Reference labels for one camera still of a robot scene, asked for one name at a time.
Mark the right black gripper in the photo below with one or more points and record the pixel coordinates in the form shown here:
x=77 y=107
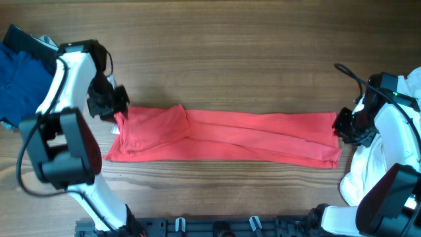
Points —
x=344 y=125

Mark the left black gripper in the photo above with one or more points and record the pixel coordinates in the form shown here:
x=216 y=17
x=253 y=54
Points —
x=110 y=105

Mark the red printed t-shirt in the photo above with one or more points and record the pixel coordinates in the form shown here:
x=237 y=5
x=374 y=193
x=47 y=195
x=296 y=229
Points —
x=152 y=134

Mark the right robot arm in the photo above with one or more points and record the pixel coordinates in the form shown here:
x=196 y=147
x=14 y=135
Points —
x=382 y=189

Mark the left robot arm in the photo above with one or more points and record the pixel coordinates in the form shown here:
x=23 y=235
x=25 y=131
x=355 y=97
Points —
x=60 y=155

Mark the white t-shirt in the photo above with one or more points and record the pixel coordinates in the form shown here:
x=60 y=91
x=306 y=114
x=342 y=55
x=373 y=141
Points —
x=394 y=102

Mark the blue folded shirt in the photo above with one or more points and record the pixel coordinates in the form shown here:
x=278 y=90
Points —
x=25 y=81

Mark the black folded garment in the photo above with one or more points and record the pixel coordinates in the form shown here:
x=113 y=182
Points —
x=43 y=48

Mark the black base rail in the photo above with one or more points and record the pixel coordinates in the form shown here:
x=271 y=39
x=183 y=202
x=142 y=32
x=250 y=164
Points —
x=282 y=226

